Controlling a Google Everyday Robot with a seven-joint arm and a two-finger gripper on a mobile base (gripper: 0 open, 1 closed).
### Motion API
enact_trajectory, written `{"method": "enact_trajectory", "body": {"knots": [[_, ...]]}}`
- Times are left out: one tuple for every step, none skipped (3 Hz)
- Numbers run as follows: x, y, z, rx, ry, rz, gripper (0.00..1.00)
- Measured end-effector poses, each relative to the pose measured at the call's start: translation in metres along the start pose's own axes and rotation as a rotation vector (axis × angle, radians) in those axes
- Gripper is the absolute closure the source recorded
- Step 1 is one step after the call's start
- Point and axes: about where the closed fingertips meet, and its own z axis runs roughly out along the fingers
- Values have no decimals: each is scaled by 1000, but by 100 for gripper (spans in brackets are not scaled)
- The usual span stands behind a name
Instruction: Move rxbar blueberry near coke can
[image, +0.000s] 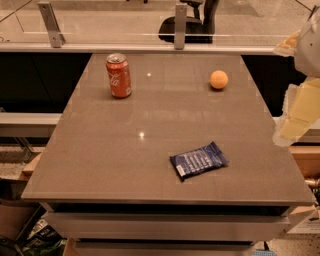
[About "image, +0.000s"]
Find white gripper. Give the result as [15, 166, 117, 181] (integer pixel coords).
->
[273, 5, 320, 147]

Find blue rxbar blueberry wrapper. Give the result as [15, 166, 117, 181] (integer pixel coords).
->
[169, 142, 229, 181]

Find red coke can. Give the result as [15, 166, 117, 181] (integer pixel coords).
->
[106, 53, 132, 98]

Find orange fruit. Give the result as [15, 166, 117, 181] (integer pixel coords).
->
[210, 70, 229, 89]

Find black office chair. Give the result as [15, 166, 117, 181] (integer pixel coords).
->
[157, 0, 221, 45]

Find white drawer cabinet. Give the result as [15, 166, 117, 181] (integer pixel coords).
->
[45, 212, 289, 256]

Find green snack bags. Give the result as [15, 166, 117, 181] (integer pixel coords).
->
[22, 218, 66, 256]

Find cardboard box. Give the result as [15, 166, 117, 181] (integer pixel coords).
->
[0, 199, 39, 240]

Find middle metal glass bracket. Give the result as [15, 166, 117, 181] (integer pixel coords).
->
[174, 3, 187, 50]

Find metal glass bracket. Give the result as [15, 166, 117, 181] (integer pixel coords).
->
[174, 3, 187, 50]
[38, 1, 66, 48]

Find left metal glass bracket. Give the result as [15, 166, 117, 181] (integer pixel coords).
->
[38, 1, 66, 48]

